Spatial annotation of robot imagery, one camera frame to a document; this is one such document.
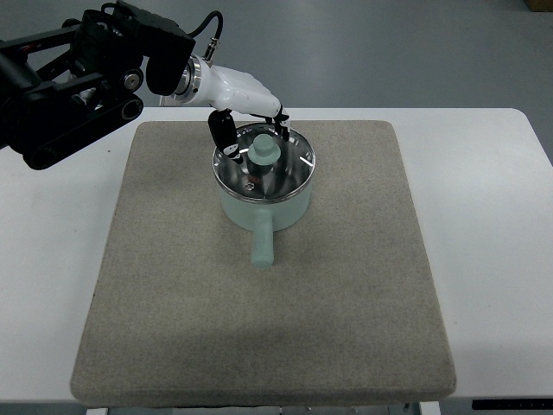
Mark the beige felt mat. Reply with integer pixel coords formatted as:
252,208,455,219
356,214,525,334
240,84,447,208
70,121,456,407

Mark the glass lid green knob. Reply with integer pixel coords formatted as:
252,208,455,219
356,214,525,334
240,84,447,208
213,123,315,204

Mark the cardboard box corner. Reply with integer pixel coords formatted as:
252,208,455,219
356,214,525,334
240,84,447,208
525,0,553,12

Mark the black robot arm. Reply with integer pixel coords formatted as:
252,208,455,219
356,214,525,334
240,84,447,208
1,1,224,170

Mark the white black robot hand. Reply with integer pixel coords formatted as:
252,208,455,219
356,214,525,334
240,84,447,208
171,55,290,164

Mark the mint green saucepan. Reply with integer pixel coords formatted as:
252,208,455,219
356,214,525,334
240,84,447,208
212,121,317,271

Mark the black table control panel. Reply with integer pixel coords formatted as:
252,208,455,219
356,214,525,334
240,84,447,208
471,399,553,411

